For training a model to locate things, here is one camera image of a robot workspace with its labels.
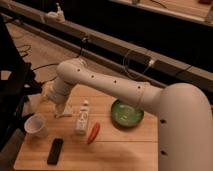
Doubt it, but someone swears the white tube bottle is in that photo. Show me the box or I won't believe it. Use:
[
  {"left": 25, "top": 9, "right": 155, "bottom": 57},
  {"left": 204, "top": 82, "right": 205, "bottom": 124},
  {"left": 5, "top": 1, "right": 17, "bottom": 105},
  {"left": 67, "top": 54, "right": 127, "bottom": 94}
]
[{"left": 75, "top": 100, "right": 90, "bottom": 135}]

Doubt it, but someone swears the white crumpled cloth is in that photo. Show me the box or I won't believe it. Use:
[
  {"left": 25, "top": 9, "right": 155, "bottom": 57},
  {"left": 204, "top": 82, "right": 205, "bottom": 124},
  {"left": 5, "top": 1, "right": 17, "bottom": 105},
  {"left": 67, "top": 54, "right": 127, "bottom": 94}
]
[{"left": 55, "top": 108, "right": 73, "bottom": 118}]

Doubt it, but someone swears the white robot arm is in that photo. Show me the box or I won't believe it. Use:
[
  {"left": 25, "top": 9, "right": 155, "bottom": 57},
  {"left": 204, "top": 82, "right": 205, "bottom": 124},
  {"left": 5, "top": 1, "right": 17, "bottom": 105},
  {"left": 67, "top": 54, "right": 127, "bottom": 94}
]
[{"left": 48, "top": 58, "right": 213, "bottom": 171}]

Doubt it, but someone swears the long metal rail beam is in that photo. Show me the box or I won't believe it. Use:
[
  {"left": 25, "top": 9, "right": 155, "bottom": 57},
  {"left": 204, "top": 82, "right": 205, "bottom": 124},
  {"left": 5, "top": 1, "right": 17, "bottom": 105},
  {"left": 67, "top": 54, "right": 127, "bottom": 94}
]
[{"left": 0, "top": 0, "right": 213, "bottom": 96}]

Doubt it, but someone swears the black remote control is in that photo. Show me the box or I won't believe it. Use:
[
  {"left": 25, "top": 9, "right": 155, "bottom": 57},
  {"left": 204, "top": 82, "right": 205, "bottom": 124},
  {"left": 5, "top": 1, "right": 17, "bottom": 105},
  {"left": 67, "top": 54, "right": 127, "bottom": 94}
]
[{"left": 47, "top": 138, "right": 63, "bottom": 165}]

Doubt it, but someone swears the red chili pepper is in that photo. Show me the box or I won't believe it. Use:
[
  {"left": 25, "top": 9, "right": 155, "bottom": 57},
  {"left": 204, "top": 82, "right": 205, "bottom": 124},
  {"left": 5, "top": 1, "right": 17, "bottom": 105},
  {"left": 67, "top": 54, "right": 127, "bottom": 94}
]
[{"left": 87, "top": 122, "right": 100, "bottom": 144}]

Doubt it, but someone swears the white clamp on rail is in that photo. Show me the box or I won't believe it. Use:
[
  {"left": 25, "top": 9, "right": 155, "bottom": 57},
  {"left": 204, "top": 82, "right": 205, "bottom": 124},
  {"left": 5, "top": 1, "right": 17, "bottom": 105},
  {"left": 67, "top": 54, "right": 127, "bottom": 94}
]
[{"left": 45, "top": 3, "right": 65, "bottom": 22}]

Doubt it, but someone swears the green bowl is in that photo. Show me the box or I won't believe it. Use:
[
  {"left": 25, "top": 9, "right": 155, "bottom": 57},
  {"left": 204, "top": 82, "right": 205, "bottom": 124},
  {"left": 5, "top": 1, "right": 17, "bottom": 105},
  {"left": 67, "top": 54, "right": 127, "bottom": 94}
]
[{"left": 111, "top": 99, "right": 144, "bottom": 128}]

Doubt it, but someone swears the black tripod stand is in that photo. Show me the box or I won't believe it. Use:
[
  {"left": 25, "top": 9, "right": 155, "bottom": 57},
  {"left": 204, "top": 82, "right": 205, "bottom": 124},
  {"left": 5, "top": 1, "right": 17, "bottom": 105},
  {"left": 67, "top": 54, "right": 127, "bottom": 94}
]
[{"left": 0, "top": 14, "right": 42, "bottom": 152}]

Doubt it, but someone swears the black cable on carpet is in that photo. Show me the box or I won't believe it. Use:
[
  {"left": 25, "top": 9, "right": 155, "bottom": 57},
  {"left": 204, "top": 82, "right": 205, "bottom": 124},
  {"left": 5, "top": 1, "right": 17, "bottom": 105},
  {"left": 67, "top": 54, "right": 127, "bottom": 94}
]
[{"left": 31, "top": 36, "right": 88, "bottom": 83}]

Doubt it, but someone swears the white cable loop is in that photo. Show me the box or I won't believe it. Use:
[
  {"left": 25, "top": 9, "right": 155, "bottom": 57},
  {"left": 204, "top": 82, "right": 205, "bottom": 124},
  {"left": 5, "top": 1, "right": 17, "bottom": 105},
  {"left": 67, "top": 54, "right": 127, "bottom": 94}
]
[{"left": 121, "top": 48, "right": 156, "bottom": 81}]

